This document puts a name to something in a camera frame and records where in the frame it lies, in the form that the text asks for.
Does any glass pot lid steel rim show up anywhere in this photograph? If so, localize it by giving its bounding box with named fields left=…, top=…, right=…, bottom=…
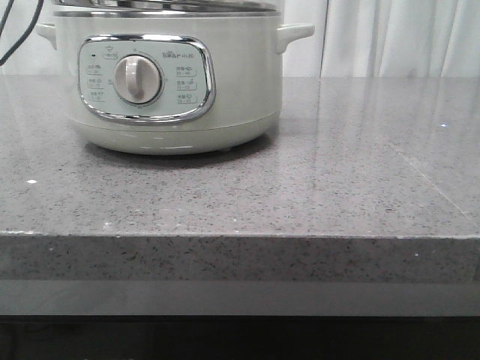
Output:
left=52, top=0, right=277, bottom=12

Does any pale green electric cooking pot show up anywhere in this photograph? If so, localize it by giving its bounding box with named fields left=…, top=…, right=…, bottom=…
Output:
left=35, top=9, right=315, bottom=155

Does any black cable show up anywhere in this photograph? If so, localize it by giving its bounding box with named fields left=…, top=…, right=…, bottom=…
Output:
left=0, top=0, right=43, bottom=67

